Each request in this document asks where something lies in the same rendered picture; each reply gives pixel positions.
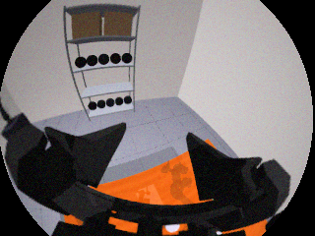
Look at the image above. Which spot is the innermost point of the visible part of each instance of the white cylinder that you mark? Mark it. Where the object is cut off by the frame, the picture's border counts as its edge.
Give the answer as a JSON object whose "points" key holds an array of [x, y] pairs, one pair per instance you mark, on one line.
{"points": [[172, 228]]}

